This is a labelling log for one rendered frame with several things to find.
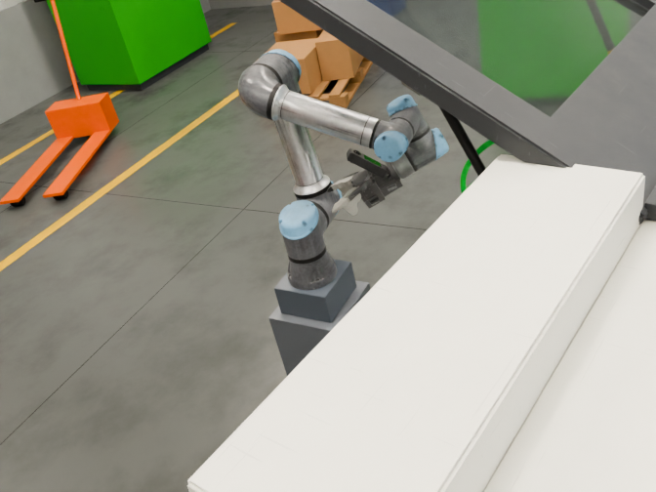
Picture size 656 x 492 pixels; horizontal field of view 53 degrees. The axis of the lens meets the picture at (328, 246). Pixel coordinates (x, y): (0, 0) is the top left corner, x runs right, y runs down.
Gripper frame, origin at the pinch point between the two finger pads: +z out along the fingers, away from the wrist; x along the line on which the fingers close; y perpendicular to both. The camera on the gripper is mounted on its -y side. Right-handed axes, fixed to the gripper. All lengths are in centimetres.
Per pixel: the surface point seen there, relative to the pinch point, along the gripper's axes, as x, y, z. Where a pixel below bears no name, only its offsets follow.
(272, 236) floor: 192, 79, 69
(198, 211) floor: 246, 57, 114
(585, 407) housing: -113, -9, -27
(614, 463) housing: -120, -8, -27
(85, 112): 414, -22, 196
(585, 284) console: -100, -13, -35
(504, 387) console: -116, -19, -21
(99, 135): 406, -1, 196
